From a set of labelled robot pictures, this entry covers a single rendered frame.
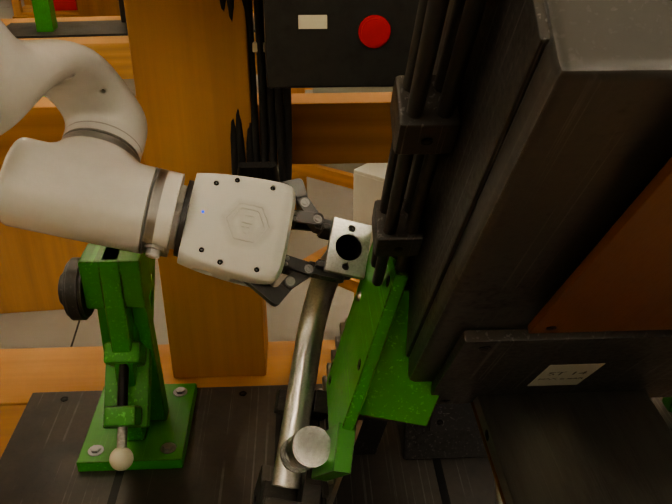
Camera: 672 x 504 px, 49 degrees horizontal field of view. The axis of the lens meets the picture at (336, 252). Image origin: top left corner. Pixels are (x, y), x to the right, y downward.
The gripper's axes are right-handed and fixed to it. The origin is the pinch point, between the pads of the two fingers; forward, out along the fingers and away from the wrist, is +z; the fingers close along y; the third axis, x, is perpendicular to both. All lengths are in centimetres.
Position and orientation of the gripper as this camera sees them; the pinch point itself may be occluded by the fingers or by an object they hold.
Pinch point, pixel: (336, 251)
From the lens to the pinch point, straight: 73.4
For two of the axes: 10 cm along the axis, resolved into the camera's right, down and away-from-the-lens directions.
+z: 9.6, 2.1, 1.7
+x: -2.2, 2.5, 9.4
